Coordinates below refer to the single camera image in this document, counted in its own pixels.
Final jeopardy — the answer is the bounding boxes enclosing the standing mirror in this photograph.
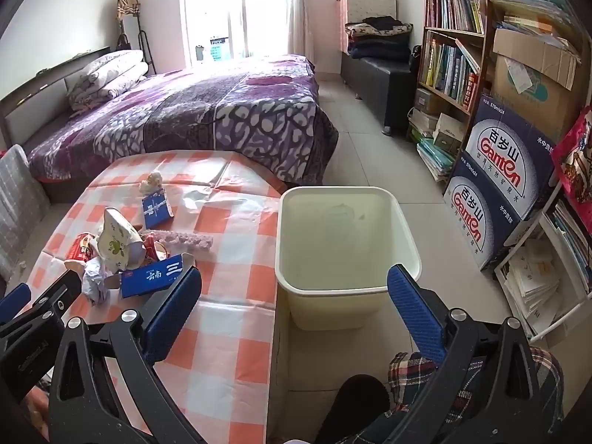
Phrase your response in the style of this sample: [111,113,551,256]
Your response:
[121,16,142,51]

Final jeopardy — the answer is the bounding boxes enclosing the white metal rack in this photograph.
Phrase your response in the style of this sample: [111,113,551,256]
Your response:
[494,184,592,339]

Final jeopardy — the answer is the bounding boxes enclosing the red snack bag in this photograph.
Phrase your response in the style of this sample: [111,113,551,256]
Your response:
[550,106,592,235]

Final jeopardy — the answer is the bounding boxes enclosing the small blue patterned packet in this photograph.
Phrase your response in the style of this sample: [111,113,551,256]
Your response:
[141,189,175,231]

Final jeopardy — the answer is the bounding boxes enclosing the large brown cardboard box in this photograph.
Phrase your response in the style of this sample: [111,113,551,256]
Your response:
[490,28,582,127]

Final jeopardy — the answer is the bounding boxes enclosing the stack of white papers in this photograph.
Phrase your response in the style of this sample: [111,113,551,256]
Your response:
[502,240,564,316]

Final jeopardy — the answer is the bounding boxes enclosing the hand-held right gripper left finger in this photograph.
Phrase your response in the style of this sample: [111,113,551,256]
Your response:
[48,265,218,444]

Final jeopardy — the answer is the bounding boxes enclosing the dark blue cigarette box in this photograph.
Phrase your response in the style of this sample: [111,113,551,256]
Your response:
[121,253,197,299]

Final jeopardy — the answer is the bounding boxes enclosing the orange white checked tablecloth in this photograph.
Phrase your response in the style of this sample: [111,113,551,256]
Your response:
[18,149,290,444]

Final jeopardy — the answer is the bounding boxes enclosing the cream plastic trash bin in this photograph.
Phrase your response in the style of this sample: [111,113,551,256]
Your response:
[275,186,423,331]

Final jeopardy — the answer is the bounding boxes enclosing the purple patterned blanket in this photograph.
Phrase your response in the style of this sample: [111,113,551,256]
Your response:
[28,53,340,186]

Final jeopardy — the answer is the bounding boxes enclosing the stack of teal folders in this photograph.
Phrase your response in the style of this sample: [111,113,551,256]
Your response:
[416,139,457,182]

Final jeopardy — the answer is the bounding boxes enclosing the pink crocheted strip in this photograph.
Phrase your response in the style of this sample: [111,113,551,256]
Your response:
[150,229,214,251]

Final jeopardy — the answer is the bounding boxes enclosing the row of thick books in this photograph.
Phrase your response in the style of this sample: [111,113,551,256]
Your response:
[421,32,482,112]

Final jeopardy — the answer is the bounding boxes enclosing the row of thin books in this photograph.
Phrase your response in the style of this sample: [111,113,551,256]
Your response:
[425,0,486,34]

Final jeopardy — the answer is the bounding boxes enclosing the person's plaid pants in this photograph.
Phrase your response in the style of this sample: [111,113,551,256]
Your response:
[356,346,566,444]

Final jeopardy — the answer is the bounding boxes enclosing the folded floral quilt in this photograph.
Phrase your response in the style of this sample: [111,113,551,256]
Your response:
[67,50,149,112]

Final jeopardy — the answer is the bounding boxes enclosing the pile of paper folders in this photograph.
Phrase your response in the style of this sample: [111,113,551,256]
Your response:
[489,0,580,53]

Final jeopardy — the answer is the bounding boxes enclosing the clover print paper cup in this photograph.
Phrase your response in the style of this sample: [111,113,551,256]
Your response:
[96,207,145,273]

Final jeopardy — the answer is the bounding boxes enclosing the crumpled white paper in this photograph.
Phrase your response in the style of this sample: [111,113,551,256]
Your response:
[82,256,123,308]

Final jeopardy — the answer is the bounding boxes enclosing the white curtain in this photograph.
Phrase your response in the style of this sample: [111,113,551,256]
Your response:
[287,0,316,63]

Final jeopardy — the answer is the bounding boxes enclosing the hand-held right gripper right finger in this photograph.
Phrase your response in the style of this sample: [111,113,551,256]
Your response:
[386,263,562,444]

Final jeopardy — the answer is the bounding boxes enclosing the wooden bookshelf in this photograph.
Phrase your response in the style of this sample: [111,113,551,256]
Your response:
[407,0,499,149]

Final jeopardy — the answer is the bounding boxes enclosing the bed with grey headboard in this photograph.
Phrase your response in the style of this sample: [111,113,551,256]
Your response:
[0,46,340,204]

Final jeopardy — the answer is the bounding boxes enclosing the window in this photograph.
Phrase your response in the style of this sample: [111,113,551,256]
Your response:
[182,0,297,63]

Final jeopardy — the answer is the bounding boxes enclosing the grey checked cloth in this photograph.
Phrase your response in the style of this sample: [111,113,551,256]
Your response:
[0,144,51,283]

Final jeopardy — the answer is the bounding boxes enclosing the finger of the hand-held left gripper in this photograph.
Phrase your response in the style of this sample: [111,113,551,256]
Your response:
[0,269,83,403]
[0,283,32,325]

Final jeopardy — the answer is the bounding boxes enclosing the red snack packet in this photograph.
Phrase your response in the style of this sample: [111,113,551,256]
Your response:
[65,232,100,262]

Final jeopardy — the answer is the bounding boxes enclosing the stack of folded clothes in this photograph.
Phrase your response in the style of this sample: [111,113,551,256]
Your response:
[346,16,413,61]

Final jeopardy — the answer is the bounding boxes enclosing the pink white drawer cabinet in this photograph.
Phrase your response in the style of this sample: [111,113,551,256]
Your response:
[340,0,398,56]

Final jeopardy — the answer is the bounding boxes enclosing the black leather bench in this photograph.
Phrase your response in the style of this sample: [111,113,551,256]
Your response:
[341,51,418,131]

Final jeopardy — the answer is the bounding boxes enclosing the stack of books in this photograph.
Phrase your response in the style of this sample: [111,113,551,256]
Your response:
[407,87,440,144]

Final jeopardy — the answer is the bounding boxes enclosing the plaid cloth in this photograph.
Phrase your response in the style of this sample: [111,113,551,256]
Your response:
[115,0,142,21]

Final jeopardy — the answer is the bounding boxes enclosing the crumpled white tissue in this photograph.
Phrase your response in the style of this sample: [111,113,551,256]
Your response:
[139,172,164,195]

